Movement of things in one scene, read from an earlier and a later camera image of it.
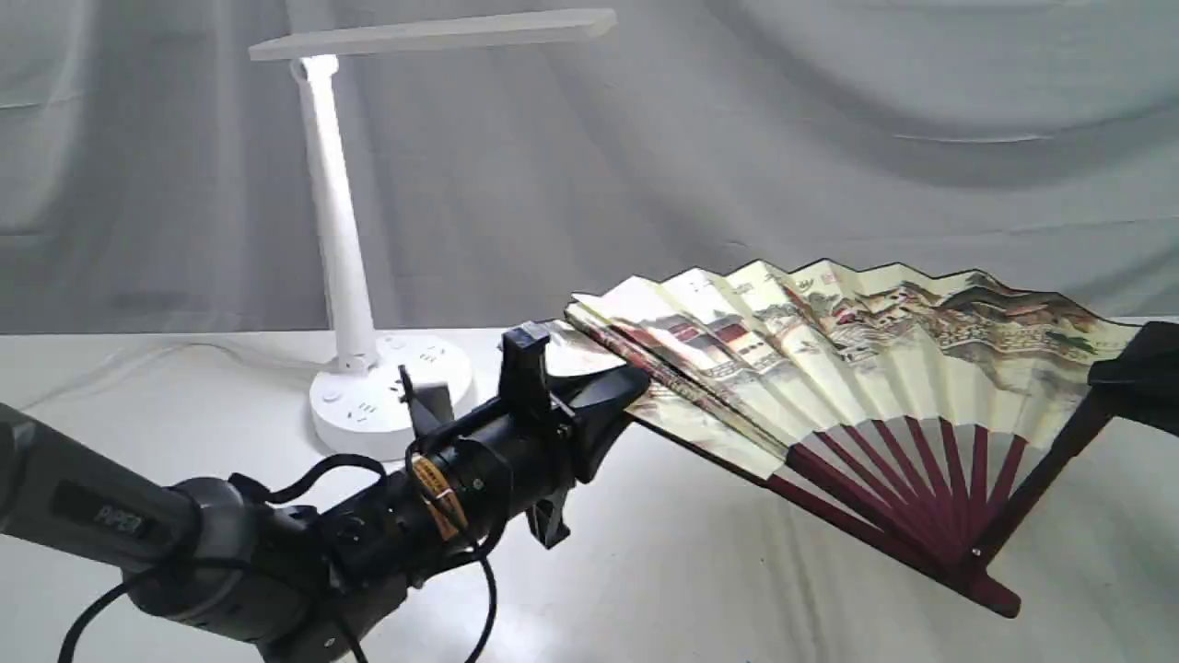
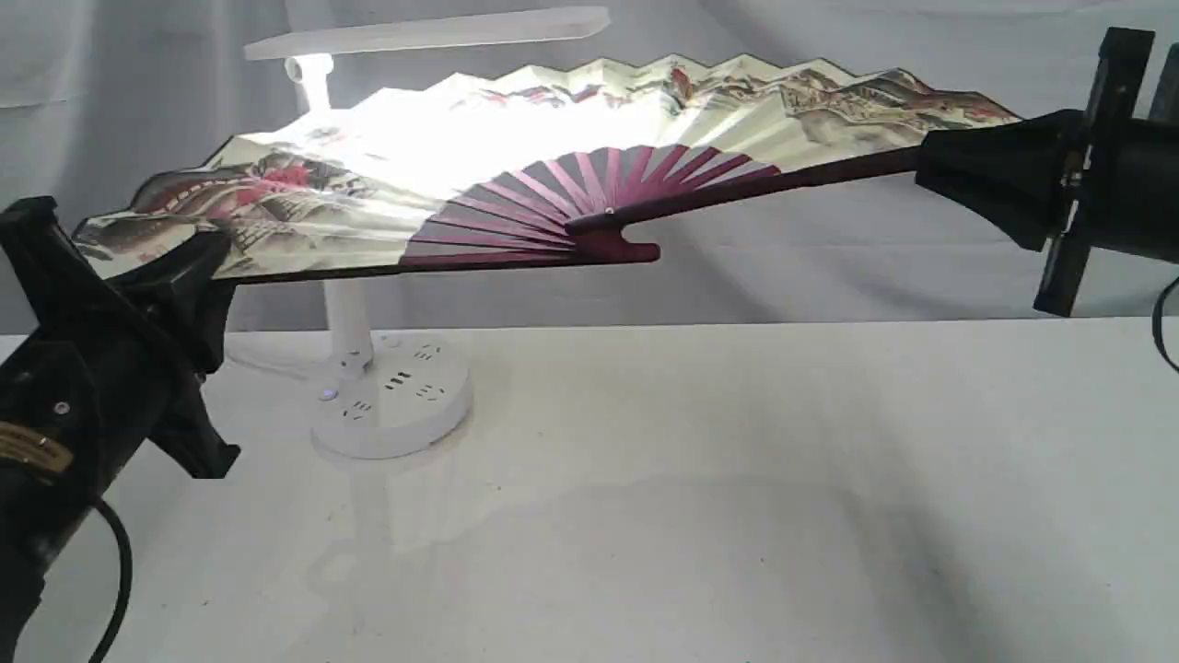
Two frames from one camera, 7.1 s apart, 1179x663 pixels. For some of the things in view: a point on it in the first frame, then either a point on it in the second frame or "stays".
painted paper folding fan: [931, 416] → [534, 167]
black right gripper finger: [1143, 382] → [1023, 174]
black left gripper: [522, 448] → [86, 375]
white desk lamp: [359, 403] stays
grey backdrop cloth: [157, 180] stays
